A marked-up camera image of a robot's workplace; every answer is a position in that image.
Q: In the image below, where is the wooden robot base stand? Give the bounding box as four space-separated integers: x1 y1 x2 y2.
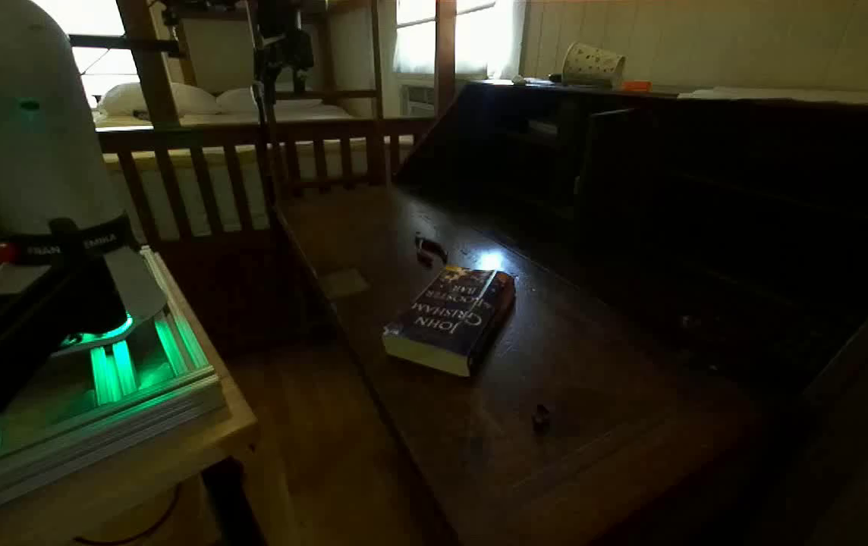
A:
0 244 260 546

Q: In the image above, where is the dark wooden secretary desk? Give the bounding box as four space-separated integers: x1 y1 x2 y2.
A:
277 79 868 546

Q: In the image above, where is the wooden bed railing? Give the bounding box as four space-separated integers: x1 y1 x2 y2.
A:
68 0 459 249

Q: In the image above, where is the white pillow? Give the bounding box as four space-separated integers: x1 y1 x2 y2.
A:
97 79 260 124

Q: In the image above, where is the white paper sheet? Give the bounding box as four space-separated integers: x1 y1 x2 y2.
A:
674 82 868 109

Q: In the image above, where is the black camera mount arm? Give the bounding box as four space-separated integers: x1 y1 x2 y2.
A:
248 0 320 127

